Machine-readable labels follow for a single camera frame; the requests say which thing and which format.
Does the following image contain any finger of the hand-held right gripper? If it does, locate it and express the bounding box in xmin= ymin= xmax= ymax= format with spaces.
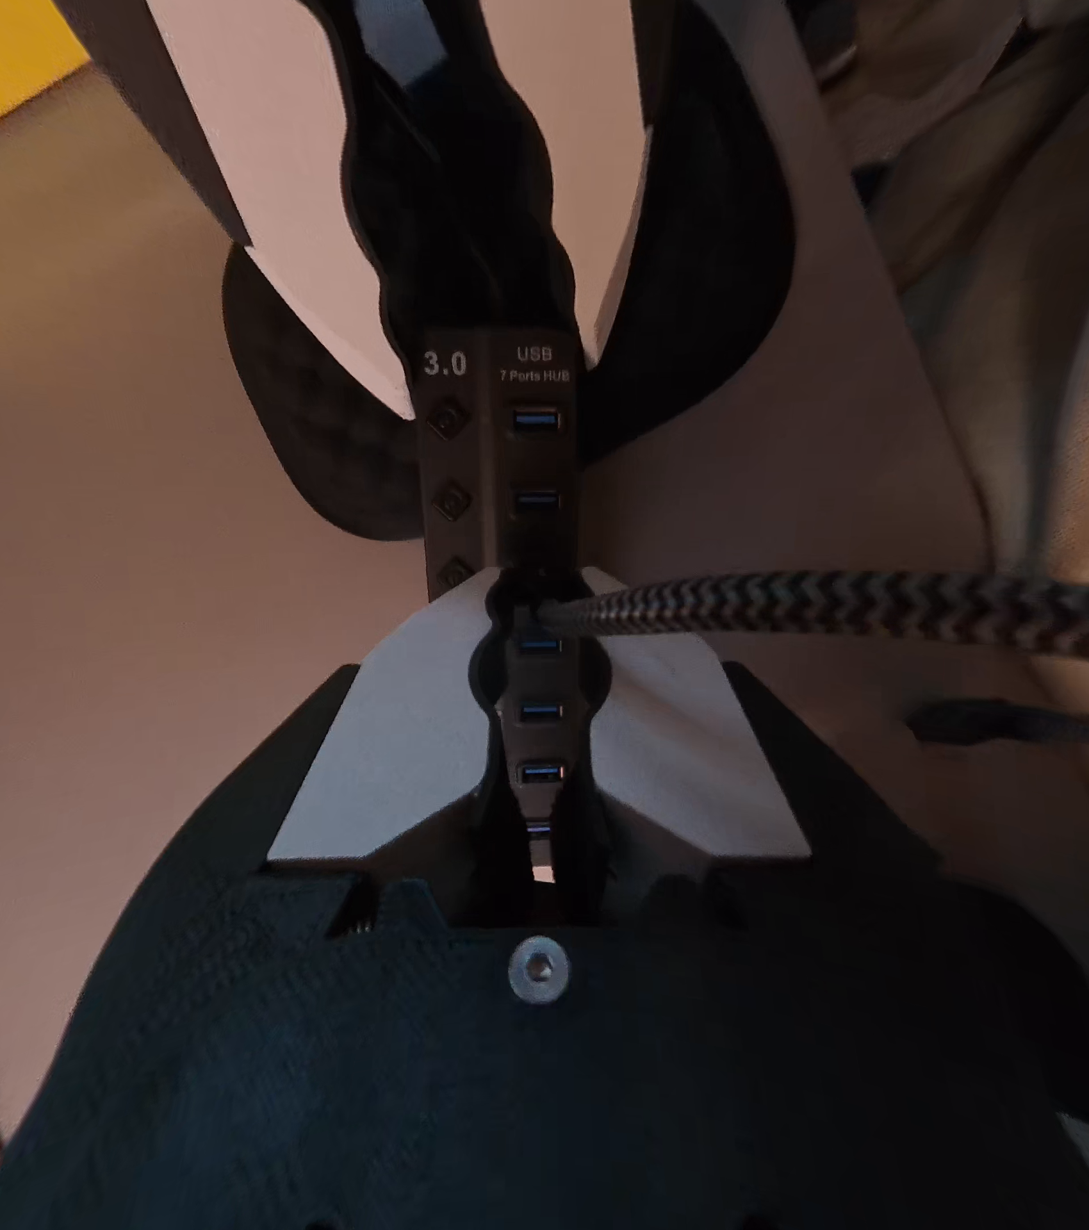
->
xmin=468 ymin=0 xmax=659 ymax=374
xmin=145 ymin=0 xmax=441 ymax=424

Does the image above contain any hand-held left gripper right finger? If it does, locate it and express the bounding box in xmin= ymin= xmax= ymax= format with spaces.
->
xmin=549 ymin=564 xmax=813 ymax=859

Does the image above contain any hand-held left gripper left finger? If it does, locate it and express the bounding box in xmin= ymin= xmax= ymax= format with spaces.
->
xmin=266 ymin=566 xmax=519 ymax=863

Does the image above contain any black usb hub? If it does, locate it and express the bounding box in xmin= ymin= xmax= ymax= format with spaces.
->
xmin=414 ymin=326 xmax=596 ymax=885

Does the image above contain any braided usb cable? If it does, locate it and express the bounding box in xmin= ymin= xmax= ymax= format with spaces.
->
xmin=529 ymin=568 xmax=1089 ymax=673

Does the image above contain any person's light clothing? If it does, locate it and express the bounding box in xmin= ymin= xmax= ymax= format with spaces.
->
xmin=814 ymin=0 xmax=1089 ymax=923

